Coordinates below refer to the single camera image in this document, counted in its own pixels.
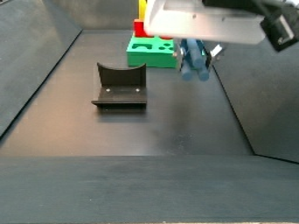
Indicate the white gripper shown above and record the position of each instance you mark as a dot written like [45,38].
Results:
[186,19]

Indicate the blue three prong object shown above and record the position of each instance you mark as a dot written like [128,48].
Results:
[192,59]

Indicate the red cylinder peg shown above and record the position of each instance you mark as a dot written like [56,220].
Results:
[165,38]

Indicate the green shape sorter block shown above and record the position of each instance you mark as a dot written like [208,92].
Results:
[150,51]

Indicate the red square peg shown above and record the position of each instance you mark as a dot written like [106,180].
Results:
[138,29]

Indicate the yellow rectangular peg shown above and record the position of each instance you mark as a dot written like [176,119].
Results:
[141,9]

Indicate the black fixture bracket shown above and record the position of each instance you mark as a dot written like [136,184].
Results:
[121,86]

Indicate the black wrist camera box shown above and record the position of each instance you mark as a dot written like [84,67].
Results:
[280,22]

